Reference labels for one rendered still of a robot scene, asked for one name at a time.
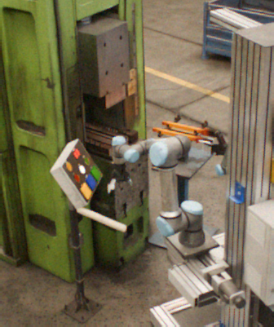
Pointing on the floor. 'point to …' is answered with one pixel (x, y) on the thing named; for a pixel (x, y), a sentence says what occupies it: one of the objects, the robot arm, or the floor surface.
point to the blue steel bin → (214, 40)
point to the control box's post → (77, 253)
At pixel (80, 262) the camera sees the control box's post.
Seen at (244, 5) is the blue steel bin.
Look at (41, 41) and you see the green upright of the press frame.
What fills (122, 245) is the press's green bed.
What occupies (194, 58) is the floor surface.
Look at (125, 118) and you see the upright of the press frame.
